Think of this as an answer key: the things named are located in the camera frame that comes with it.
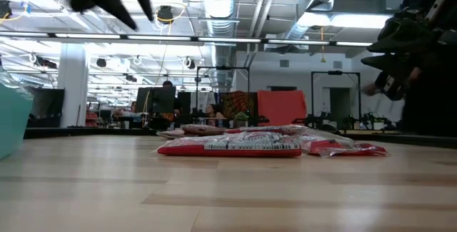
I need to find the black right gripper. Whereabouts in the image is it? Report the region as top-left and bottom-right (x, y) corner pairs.
(360, 14), (457, 83)

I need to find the black hanging ceiling device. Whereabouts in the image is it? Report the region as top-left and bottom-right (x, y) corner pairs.
(156, 5), (175, 25)

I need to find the ceiling light bar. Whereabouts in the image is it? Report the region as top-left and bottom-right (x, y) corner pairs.
(0, 31), (374, 47)

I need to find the white pillar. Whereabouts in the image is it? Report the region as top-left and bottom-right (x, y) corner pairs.
(59, 42), (90, 128)

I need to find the black monitor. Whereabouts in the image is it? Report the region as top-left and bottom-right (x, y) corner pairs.
(135, 86), (177, 115)

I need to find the distant black robot rig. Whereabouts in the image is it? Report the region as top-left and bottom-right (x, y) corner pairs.
(292, 109), (393, 133)

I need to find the orange hanging cloth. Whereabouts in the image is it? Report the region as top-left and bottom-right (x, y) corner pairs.
(257, 89), (308, 126)

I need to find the large dark screen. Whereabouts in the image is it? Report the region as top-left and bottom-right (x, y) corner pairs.
(26, 87), (66, 128)

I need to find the patterned hanging cloth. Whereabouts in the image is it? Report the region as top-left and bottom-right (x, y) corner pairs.
(219, 91), (258, 119)

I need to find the teal plastic basket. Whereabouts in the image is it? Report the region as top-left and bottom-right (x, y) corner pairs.
(0, 64), (35, 161)

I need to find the small potted plant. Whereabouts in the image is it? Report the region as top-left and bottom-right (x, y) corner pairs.
(233, 111), (249, 128)

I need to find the black stand frame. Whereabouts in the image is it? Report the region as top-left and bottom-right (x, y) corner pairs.
(310, 70), (362, 122)
(195, 66), (251, 119)

